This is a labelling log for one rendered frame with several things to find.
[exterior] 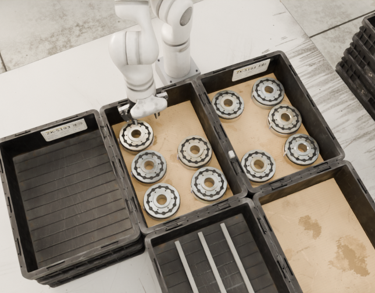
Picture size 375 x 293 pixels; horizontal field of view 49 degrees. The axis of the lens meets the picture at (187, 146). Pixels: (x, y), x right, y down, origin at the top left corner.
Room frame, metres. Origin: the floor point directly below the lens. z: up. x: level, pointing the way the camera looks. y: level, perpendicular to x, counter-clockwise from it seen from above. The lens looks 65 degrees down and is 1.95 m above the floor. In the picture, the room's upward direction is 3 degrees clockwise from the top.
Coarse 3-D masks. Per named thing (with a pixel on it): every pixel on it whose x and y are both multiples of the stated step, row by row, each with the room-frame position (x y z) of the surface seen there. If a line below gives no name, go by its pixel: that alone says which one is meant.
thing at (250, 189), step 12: (252, 60) 0.78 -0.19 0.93; (288, 60) 0.79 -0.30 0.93; (216, 72) 0.74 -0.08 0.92; (300, 84) 0.70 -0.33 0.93; (204, 96) 0.64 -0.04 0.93; (312, 108) 0.62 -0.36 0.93; (216, 120) 0.56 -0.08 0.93; (324, 120) 0.58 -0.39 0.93; (228, 144) 0.49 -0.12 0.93; (336, 144) 0.51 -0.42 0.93; (336, 156) 0.47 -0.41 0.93; (240, 168) 0.42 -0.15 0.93; (312, 168) 0.43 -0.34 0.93; (276, 180) 0.39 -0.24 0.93; (288, 180) 0.39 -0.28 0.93; (252, 192) 0.35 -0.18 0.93
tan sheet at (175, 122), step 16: (160, 112) 0.64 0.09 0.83; (176, 112) 0.64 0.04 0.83; (192, 112) 0.64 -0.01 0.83; (160, 128) 0.58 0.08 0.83; (176, 128) 0.58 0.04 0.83; (192, 128) 0.58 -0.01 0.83; (160, 144) 0.53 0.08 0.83; (176, 144) 0.53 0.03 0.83; (128, 160) 0.47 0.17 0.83; (176, 160) 0.47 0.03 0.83; (176, 176) 0.42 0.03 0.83; (144, 192) 0.37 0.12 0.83; (192, 208) 0.33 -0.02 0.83
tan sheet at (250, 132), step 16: (256, 80) 0.78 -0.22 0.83; (256, 112) 0.65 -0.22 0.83; (224, 128) 0.59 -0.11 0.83; (240, 128) 0.59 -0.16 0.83; (256, 128) 0.60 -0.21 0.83; (304, 128) 0.61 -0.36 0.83; (240, 144) 0.54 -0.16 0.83; (256, 144) 0.54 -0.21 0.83; (272, 144) 0.55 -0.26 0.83; (240, 160) 0.49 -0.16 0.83; (320, 160) 0.50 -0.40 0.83
